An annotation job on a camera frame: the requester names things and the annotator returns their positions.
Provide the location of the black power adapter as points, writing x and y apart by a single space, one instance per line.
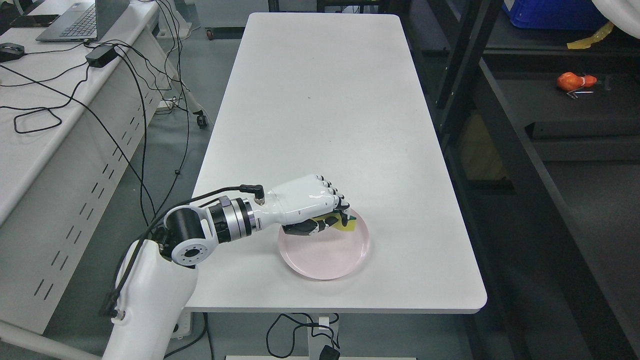
101 55

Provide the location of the black phone on desk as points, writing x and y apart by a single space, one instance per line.
34 21

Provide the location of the green yellow sponge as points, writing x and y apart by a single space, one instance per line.
334 220

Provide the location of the grey laptop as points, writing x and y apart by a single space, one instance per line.
84 21

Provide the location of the pink round plate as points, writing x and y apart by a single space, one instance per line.
329 254

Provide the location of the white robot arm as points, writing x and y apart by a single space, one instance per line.
158 272

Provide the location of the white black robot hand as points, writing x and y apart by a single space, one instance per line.
295 203

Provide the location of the black metal shelf rack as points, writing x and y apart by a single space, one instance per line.
547 180

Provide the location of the white main table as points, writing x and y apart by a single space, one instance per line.
337 94

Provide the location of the yellow tape strip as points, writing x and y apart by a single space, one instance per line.
598 36

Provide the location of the white side desk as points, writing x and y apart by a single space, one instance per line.
67 133

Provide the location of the black computer mouse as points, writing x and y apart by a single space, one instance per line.
11 51

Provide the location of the blue plastic bin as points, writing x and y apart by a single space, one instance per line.
580 15

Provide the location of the orange plastic object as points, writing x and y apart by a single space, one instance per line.
569 81

